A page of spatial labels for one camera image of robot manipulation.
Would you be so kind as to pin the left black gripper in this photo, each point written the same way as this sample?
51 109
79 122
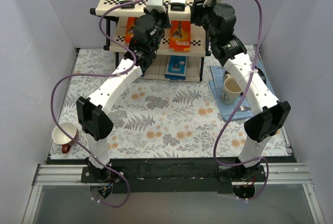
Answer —
161 17

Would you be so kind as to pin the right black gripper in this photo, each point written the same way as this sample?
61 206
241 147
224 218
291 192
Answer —
196 9

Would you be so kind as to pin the orange Gillette razor pack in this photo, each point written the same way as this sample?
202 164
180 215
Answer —
131 23
180 36

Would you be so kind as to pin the blue razor box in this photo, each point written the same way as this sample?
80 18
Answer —
176 68

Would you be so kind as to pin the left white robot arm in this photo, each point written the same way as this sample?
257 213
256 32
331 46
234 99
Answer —
93 110

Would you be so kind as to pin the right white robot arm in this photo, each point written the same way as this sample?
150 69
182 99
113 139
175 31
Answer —
269 113

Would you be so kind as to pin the beige three-tier shelf rack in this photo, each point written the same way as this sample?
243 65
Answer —
113 21

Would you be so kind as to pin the beige ceramic mug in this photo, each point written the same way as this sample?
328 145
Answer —
230 91

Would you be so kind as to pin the dark rimmed plate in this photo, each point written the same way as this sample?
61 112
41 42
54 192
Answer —
260 73

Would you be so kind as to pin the silver fork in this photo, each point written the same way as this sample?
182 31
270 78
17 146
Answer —
243 108

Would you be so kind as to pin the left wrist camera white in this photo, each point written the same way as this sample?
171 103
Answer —
157 5

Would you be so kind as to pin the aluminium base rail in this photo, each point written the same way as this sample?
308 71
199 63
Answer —
175 191

